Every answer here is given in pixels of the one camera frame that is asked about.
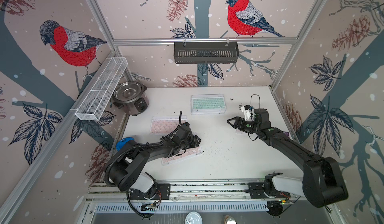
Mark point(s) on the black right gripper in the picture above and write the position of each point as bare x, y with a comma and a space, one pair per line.
237, 122

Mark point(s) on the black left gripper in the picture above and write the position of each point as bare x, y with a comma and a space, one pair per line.
194, 139

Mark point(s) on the pink keyboard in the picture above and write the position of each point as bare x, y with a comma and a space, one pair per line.
163, 125
190, 153
238, 131

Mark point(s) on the green keyboard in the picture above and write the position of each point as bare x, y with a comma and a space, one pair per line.
208, 102

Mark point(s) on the yellow keyboard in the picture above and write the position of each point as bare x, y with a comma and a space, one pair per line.
207, 112

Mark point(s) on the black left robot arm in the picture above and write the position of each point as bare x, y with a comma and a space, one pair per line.
124, 168

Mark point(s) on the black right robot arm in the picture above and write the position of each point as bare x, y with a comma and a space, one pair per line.
322, 183

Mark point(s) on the black hanging basket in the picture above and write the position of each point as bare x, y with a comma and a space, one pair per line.
206, 53

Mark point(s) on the white round lid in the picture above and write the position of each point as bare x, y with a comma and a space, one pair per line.
193, 218

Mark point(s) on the silver rice cooker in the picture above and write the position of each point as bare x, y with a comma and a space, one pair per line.
131, 97

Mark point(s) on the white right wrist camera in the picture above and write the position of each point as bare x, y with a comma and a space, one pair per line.
248, 112

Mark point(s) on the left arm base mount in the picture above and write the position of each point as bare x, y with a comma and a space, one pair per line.
147, 190

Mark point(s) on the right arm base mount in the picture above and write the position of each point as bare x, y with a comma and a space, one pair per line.
266, 189

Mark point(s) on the aluminium mounting rail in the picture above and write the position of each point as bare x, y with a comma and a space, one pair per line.
219, 190

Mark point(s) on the white wire mesh shelf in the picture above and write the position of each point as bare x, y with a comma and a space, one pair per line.
96, 100

